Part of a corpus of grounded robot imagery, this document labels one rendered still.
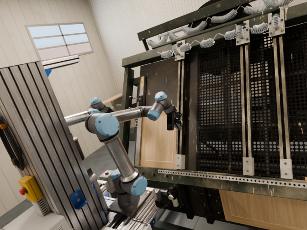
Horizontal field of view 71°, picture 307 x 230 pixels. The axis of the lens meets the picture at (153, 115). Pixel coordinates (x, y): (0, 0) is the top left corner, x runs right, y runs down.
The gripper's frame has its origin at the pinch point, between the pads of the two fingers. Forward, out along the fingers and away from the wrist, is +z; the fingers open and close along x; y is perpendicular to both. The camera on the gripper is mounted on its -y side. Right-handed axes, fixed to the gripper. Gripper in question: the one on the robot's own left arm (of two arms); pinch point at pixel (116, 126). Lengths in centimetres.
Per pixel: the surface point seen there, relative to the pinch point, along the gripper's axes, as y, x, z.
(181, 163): -3, -58, 37
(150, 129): 18.1, -13.6, 26.7
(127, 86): 52, 30, 1
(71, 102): 72, 326, 77
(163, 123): 25.5, -27.0, 24.4
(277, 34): 94, -115, -11
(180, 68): 72, -37, -4
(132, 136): 9.0, 13.5, 33.8
